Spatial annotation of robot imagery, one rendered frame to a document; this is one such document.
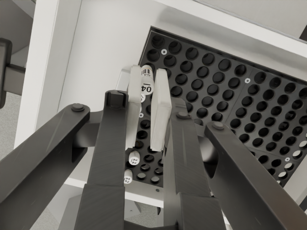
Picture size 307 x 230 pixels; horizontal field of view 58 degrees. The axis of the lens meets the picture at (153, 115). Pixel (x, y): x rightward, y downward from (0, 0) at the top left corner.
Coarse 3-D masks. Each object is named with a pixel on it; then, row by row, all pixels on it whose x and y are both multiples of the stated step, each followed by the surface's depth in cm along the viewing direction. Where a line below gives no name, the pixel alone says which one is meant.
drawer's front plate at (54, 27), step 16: (48, 0) 22; (64, 0) 24; (80, 0) 31; (48, 16) 23; (64, 16) 26; (32, 32) 24; (48, 32) 24; (64, 32) 28; (32, 48) 24; (48, 48) 24; (64, 48) 30; (32, 64) 25; (48, 64) 25; (64, 64) 32; (32, 80) 25; (48, 80) 27; (32, 96) 26; (48, 96) 29; (32, 112) 27; (48, 112) 32; (32, 128) 28; (16, 144) 28
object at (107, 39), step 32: (96, 0) 31; (128, 0) 31; (160, 0) 26; (192, 0) 26; (96, 32) 33; (128, 32) 33; (192, 32) 33; (224, 32) 33; (256, 32) 27; (96, 64) 34; (128, 64) 34; (288, 64) 35; (64, 96) 36; (96, 96) 36; (128, 192) 36; (160, 192) 38; (288, 192) 39
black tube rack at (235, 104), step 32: (160, 32) 30; (160, 64) 28; (192, 64) 28; (224, 64) 31; (256, 64) 31; (192, 96) 33; (224, 96) 33; (256, 96) 30; (288, 96) 30; (256, 128) 31; (288, 128) 32; (128, 160) 33; (160, 160) 37; (288, 160) 33
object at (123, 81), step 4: (124, 72) 34; (128, 72) 34; (120, 76) 34; (124, 76) 34; (128, 76) 34; (120, 80) 34; (124, 80) 34; (128, 80) 34; (116, 84) 35; (120, 84) 34; (124, 84) 34; (128, 84) 34; (116, 88) 34; (120, 88) 34; (124, 88) 34
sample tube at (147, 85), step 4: (144, 68) 24; (148, 68) 24; (144, 72) 23; (148, 72) 23; (152, 72) 24; (144, 76) 22; (148, 76) 22; (152, 76) 23; (144, 80) 21; (148, 80) 21; (152, 80) 21; (144, 84) 21; (148, 84) 21; (152, 84) 21; (144, 88) 21; (148, 88) 21; (152, 88) 21; (144, 92) 21; (148, 92) 21
